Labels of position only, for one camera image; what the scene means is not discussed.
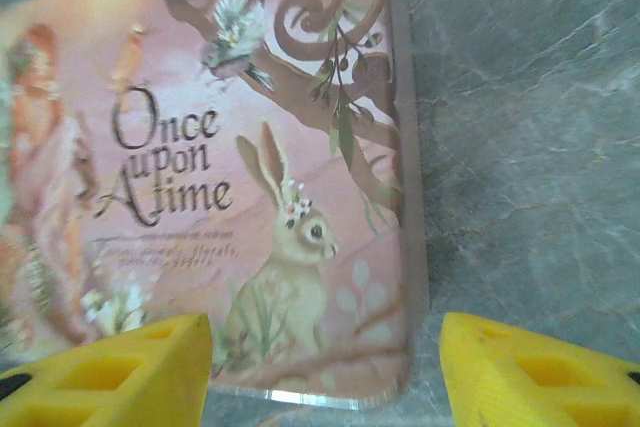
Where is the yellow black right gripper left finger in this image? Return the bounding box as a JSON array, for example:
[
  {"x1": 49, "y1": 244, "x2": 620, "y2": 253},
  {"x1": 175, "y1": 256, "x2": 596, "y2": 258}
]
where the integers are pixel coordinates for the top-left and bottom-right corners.
[{"x1": 0, "y1": 312, "x2": 214, "y2": 427}]

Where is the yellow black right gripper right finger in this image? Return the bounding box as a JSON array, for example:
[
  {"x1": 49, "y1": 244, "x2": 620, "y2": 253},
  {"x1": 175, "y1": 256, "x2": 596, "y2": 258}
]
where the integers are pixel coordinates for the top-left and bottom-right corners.
[{"x1": 439, "y1": 311, "x2": 640, "y2": 427}]

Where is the pink storybook tin box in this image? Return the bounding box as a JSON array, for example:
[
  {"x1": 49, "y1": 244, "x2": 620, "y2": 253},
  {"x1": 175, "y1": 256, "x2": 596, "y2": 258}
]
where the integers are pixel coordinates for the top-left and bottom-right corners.
[{"x1": 0, "y1": 0, "x2": 432, "y2": 412}]

